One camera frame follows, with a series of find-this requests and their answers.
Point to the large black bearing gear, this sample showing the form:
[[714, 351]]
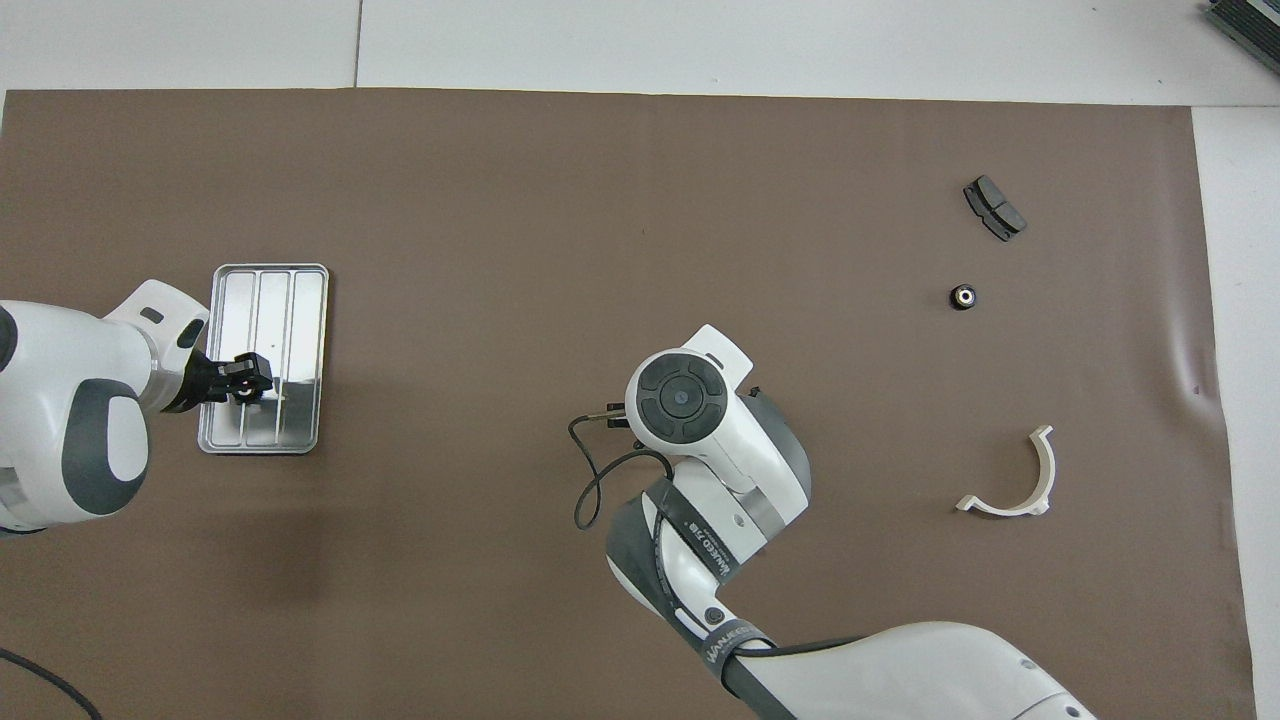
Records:
[[963, 296], [246, 394]]

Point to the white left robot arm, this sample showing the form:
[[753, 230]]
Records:
[[60, 380]]

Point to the dark ribbed metal device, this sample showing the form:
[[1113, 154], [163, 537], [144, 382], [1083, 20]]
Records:
[[1245, 28]]

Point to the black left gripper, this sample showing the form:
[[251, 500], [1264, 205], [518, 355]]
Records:
[[212, 382]]

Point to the brown table mat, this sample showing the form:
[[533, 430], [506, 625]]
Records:
[[600, 200]]

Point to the short grey brake pad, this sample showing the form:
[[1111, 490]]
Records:
[[995, 208]]

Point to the silver metal tray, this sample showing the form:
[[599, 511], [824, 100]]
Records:
[[300, 320]]

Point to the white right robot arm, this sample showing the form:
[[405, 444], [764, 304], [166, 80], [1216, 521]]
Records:
[[720, 440]]

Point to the white curved plastic bracket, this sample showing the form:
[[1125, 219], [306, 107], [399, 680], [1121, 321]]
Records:
[[1043, 480]]

